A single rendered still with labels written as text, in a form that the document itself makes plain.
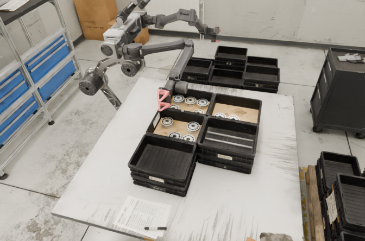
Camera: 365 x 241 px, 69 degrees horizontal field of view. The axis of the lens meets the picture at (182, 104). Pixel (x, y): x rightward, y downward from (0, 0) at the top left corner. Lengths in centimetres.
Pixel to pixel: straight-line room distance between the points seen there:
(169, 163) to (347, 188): 139
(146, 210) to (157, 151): 41
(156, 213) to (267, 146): 100
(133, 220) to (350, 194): 161
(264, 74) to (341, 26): 208
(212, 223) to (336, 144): 206
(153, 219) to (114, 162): 57
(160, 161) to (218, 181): 43
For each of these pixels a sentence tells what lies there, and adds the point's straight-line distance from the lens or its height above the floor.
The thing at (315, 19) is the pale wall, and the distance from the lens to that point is 499.
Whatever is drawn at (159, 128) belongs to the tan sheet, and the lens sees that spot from 214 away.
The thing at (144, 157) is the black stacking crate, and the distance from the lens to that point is 197.
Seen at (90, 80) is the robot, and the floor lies 96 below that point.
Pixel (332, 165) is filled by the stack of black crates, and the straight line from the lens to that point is 287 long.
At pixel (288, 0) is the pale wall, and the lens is 482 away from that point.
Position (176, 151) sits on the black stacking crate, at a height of 83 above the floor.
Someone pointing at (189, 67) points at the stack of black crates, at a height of 49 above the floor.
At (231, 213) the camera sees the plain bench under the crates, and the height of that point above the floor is 70.
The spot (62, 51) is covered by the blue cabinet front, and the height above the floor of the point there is 68.
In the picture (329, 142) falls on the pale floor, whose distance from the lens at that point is 346.
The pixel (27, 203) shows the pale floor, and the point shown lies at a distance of 314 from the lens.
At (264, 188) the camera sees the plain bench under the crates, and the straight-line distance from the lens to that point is 200.
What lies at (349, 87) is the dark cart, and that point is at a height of 72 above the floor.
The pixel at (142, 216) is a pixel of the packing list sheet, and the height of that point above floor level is 70.
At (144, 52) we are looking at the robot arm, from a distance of 186.
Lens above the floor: 236
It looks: 41 degrees down
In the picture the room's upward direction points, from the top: 3 degrees counter-clockwise
